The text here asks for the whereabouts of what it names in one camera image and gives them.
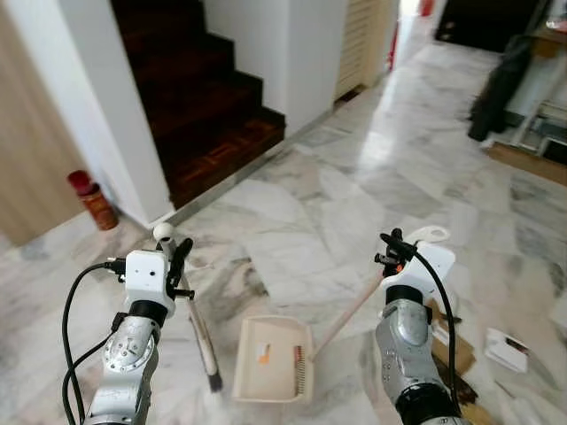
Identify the cream long-handled broom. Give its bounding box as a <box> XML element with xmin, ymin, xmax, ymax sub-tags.
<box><xmin>152</xmin><ymin>223</ymin><xmax>224</xmax><ymax>393</ymax></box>

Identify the cream long-handled dustpan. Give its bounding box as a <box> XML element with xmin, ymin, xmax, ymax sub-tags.
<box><xmin>233</xmin><ymin>225</ymin><xmax>451</xmax><ymax>405</ymax></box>

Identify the red cylindrical can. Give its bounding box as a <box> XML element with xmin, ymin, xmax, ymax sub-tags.
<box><xmin>67</xmin><ymin>170</ymin><xmax>120</xmax><ymax>231</ymax></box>

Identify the brown cardboard piece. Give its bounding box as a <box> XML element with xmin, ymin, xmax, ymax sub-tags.
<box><xmin>425</xmin><ymin>301</ymin><xmax>478</xmax><ymax>375</ymax></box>
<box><xmin>459</xmin><ymin>402</ymin><xmax>495</xmax><ymax>425</ymax></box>

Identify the small white box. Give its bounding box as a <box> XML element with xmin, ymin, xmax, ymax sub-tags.
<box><xmin>485</xmin><ymin>328</ymin><xmax>531</xmax><ymax>374</ymax></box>

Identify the dark brown strip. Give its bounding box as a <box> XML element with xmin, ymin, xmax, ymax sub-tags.
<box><xmin>434</xmin><ymin>354</ymin><xmax>481</xmax><ymax>408</ymax></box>

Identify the dark wooden staircase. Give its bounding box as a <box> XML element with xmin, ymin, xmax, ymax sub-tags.
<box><xmin>111</xmin><ymin>0</ymin><xmax>286</xmax><ymax>210</ymax></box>

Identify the wooden rack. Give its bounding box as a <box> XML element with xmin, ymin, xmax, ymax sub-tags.
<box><xmin>483</xmin><ymin>22</ymin><xmax>567</xmax><ymax>187</ymax></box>

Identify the cream louvred door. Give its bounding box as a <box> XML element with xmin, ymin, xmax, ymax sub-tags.
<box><xmin>335</xmin><ymin>0</ymin><xmax>400</xmax><ymax>100</ymax></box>

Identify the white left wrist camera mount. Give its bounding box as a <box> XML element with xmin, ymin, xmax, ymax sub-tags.
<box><xmin>124</xmin><ymin>250</ymin><xmax>171</xmax><ymax>306</ymax></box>

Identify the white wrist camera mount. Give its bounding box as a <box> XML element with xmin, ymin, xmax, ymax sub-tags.
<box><xmin>124</xmin><ymin>250</ymin><xmax>171</xmax><ymax>306</ymax></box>
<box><xmin>383</xmin><ymin>243</ymin><xmax>457</xmax><ymax>306</ymax></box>

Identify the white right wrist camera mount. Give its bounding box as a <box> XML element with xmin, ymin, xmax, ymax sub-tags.
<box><xmin>383</xmin><ymin>243</ymin><xmax>457</xmax><ymax>306</ymax></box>

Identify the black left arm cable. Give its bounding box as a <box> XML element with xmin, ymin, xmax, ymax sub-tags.
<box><xmin>60</xmin><ymin>258</ymin><xmax>129</xmax><ymax>425</ymax></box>

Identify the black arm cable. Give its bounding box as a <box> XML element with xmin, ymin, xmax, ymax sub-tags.
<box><xmin>394</xmin><ymin>239</ymin><xmax>463</xmax><ymax>417</ymax></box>
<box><xmin>60</xmin><ymin>258</ymin><xmax>129</xmax><ymax>425</ymax></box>

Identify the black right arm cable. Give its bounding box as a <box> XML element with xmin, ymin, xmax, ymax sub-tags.
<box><xmin>394</xmin><ymin>239</ymin><xmax>463</xmax><ymax>417</ymax></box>

